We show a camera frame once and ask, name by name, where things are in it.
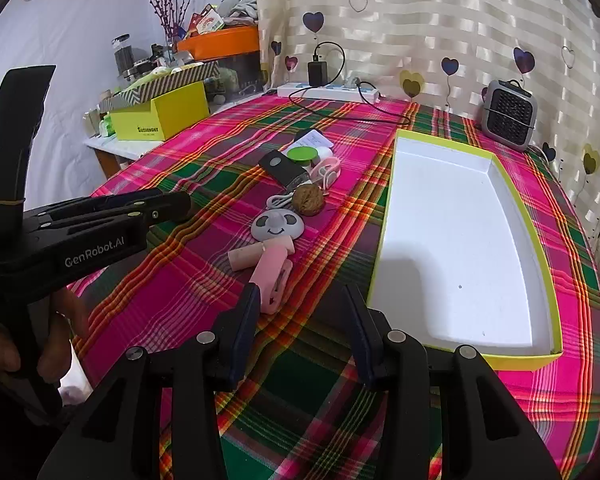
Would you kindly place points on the white power strip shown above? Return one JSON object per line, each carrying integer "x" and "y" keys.
{"x": 330, "y": 91}

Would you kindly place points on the black power adapter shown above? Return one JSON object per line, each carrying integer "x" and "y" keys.
{"x": 316, "y": 72}

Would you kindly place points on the dark glass tank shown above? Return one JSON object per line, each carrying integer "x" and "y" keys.
{"x": 240, "y": 67}

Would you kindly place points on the person's left hand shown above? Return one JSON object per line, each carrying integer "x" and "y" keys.
{"x": 70, "y": 315}

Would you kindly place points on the white card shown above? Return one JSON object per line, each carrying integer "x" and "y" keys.
{"x": 312, "y": 137}

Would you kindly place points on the glass jar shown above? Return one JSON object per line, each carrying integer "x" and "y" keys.
{"x": 125, "y": 57}

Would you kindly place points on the panda face toy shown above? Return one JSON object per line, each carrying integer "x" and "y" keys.
{"x": 277, "y": 225}

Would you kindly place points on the grey cloth pile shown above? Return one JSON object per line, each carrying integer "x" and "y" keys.
{"x": 237, "y": 2}

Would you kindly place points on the heart-print striped curtain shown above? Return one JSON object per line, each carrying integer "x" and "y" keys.
{"x": 430, "y": 35}

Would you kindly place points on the striped box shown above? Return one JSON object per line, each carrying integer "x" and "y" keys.
{"x": 165, "y": 82}

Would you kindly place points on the black rectangular gadget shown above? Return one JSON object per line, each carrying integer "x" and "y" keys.
{"x": 280, "y": 167}

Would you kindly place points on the yellow-green shallow box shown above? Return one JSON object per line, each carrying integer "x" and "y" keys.
{"x": 425, "y": 240}

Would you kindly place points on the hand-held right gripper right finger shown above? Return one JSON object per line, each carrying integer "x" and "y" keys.
{"x": 357, "y": 330}

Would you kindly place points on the small white round cap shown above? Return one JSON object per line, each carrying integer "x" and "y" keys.
{"x": 325, "y": 154}

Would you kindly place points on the colourful packets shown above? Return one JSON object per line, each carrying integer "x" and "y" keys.
{"x": 207, "y": 20}

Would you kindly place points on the white side table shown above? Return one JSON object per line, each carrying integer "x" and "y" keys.
{"x": 115, "y": 147}

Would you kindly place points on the pink green plaid tablecloth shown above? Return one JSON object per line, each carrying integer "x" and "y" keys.
{"x": 205, "y": 175}

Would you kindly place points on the yellow cardboard box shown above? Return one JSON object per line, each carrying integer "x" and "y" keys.
{"x": 155, "y": 115}

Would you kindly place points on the orange plastic bin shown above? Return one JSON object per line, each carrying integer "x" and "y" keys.
{"x": 220, "y": 40}

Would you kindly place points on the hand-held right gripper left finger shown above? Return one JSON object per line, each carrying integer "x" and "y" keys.
{"x": 245, "y": 330}

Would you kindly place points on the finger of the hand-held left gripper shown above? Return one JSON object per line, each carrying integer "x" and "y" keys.
{"x": 175, "y": 207}
{"x": 130, "y": 198}

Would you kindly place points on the grey space heater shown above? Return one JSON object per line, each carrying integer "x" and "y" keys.
{"x": 510, "y": 112}

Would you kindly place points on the pink clip case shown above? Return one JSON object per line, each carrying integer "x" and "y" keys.
{"x": 272, "y": 280}

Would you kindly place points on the purple flower branches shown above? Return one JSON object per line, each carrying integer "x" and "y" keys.
{"x": 165, "y": 0}

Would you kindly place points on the brown walnut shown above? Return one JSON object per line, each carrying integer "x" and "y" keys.
{"x": 308, "y": 199}

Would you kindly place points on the green round lid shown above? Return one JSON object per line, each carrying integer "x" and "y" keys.
{"x": 301, "y": 154}

